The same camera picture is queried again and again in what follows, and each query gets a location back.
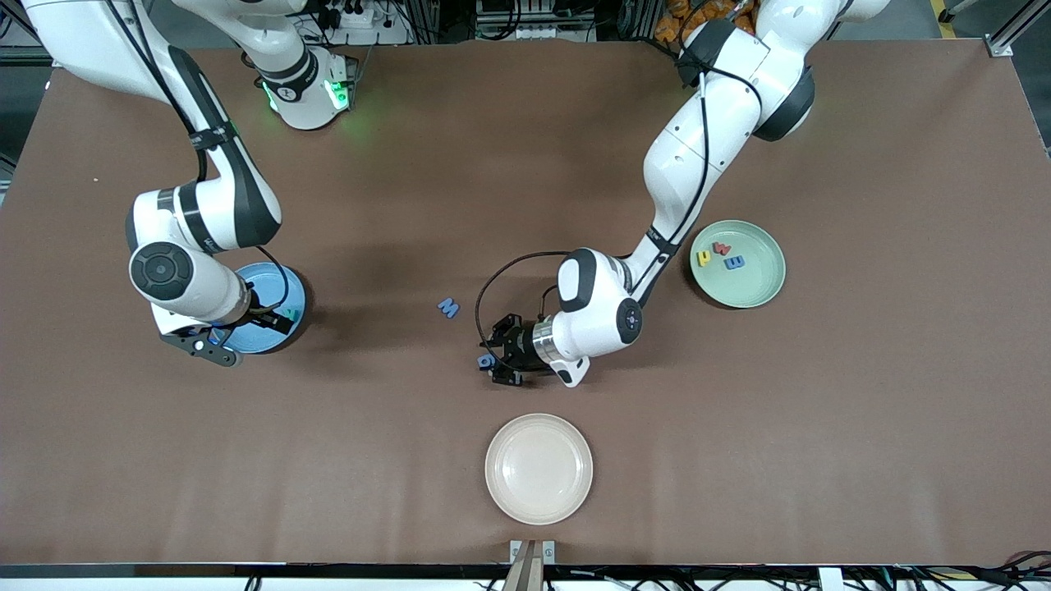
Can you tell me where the green plate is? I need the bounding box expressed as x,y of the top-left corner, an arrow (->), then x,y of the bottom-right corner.
689,219 -> 787,309

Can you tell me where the cream plate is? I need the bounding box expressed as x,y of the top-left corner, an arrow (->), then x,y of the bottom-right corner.
484,413 -> 594,526

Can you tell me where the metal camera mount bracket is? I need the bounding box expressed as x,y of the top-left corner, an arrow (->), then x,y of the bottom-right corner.
509,539 -> 556,591

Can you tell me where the black cable bundle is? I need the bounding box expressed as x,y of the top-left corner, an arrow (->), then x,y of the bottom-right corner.
891,552 -> 1051,591

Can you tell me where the blue plate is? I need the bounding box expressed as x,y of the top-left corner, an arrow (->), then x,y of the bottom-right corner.
220,262 -> 307,355

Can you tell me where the white power strip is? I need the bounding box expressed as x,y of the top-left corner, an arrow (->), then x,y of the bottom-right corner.
324,0 -> 411,46

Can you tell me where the black and white equipment rack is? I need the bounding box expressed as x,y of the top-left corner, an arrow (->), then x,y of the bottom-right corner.
475,0 -> 596,42

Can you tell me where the orange packets pile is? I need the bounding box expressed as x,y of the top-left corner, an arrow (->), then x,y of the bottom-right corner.
654,0 -> 740,42

